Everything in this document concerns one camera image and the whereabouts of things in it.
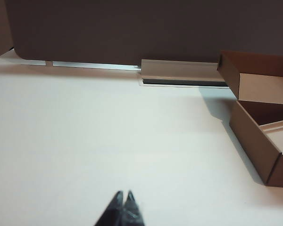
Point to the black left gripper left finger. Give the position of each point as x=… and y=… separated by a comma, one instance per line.
x=113, y=212

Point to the white partition bracket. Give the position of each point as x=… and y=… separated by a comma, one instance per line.
x=49, y=64

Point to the gray fabric desk partition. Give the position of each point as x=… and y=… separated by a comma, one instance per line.
x=108, y=28

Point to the beige pulp oval lid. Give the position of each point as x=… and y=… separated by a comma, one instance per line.
x=280, y=139

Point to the brown cardboard box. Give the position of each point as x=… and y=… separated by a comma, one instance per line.
x=250, y=131

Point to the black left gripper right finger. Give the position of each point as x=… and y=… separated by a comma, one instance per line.
x=132, y=212

